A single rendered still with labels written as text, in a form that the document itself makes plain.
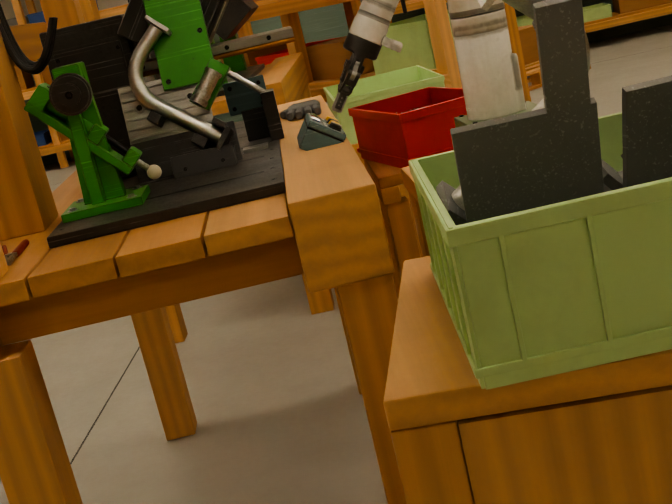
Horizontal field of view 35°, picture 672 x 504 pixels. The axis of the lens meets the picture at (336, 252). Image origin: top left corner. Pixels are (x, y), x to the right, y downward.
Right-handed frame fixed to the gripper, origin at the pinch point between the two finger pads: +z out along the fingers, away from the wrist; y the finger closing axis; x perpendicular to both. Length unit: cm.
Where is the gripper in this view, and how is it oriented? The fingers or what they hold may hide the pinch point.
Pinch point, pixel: (339, 103)
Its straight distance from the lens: 223.1
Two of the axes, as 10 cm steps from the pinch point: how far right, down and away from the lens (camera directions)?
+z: -3.8, 9.0, 2.0
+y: 0.6, 2.4, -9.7
